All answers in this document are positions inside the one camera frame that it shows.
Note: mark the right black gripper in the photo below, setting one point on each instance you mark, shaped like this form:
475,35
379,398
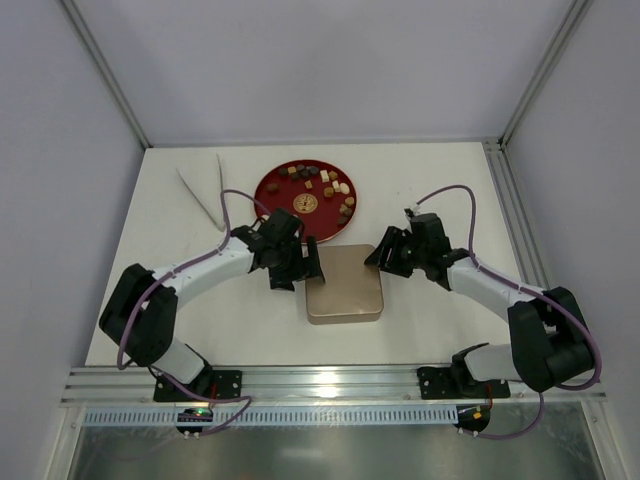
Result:
400,252

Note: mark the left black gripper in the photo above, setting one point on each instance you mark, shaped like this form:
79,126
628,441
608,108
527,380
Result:
296,267

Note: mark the gold square tin lid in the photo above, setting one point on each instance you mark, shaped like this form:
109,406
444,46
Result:
350,284

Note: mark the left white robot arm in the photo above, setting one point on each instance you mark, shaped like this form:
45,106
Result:
141,313

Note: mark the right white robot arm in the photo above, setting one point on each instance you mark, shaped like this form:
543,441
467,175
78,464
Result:
548,344

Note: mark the gold square tin box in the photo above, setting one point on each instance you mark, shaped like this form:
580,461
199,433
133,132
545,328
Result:
332,316

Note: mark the red round tray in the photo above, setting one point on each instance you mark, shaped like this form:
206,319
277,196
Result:
325,208

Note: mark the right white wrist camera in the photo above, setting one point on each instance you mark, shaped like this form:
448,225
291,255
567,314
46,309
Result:
412,211

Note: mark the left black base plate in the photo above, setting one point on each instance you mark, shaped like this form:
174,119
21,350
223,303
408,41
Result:
217,385

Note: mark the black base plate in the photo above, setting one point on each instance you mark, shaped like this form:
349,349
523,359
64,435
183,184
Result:
217,385
454,382

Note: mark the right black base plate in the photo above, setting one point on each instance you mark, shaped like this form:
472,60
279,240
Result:
454,382

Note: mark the slotted cable duct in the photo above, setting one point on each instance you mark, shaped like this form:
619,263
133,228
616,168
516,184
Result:
272,416

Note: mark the aluminium rail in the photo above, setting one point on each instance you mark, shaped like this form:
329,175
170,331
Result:
107,385

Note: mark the right frame post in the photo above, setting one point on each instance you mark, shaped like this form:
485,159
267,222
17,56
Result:
551,57

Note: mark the frame post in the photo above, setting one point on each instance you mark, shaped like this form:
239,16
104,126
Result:
551,57
82,30

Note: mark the left frame post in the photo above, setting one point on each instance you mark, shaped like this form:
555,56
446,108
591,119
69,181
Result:
82,30

